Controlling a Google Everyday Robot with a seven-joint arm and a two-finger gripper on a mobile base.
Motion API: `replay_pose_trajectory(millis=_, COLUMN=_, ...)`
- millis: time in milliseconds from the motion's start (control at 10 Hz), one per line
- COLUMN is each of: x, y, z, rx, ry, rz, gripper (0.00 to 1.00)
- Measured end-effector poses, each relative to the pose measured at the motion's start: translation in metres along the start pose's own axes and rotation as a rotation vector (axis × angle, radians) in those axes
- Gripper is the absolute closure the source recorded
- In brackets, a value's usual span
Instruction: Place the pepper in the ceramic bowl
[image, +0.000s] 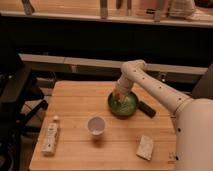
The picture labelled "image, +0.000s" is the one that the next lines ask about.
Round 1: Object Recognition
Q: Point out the white plastic bottle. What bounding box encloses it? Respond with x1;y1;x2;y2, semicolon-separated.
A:
41;115;60;156

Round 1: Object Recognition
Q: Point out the black office chair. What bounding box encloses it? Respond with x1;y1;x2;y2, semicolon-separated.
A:
0;43;48;171

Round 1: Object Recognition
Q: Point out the green ceramic bowl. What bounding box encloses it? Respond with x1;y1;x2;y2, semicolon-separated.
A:
108;92;139;117

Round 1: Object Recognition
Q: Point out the black rectangular remote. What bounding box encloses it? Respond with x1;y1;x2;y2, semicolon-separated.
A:
138;101;156;118

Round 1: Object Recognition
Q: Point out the wooden table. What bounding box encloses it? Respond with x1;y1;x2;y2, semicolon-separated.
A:
30;81;176;171

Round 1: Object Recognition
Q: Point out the white sponge block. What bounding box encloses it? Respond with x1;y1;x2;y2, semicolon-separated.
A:
136;135;154;161

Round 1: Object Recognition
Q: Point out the orange pepper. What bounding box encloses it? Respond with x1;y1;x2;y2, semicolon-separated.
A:
113;89;125;102

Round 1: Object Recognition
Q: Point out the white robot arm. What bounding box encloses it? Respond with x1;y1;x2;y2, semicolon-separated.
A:
113;60;213;171

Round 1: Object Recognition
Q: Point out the white paper cup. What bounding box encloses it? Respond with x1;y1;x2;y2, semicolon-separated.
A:
87;116;106;136

